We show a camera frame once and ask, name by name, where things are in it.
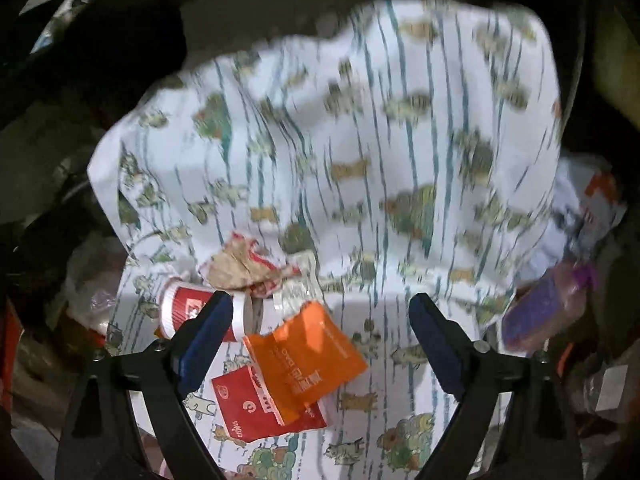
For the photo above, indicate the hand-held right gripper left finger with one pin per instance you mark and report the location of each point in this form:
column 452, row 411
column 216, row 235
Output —
column 205, row 340

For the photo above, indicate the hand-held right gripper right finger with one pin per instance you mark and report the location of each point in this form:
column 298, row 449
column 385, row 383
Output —
column 440, row 345

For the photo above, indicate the red and white paper cup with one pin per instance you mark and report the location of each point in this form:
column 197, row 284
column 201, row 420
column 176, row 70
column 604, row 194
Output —
column 180, row 305

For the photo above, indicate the red packet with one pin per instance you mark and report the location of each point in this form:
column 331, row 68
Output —
column 240, row 405

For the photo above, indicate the tan and red wrapper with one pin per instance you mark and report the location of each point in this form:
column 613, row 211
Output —
column 235, row 265

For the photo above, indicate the orange packet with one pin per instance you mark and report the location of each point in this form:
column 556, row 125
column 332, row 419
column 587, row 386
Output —
column 305, row 360

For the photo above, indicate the purple bottle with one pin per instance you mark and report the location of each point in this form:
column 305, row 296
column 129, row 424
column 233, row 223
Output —
column 535, row 310

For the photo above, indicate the small pale sauce sachet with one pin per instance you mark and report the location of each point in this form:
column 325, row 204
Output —
column 300, row 280

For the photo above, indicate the clear plastic bag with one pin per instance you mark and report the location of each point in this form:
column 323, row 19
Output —
column 90, row 285

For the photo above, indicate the grey box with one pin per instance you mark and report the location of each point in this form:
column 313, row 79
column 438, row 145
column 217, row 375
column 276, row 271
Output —
column 611, row 387

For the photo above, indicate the white orange printed plastic bag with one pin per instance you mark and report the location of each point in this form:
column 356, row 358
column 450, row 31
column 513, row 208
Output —
column 575, row 195

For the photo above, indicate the white printed tablecloth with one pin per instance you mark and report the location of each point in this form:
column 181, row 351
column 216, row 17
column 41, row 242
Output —
column 350, row 135

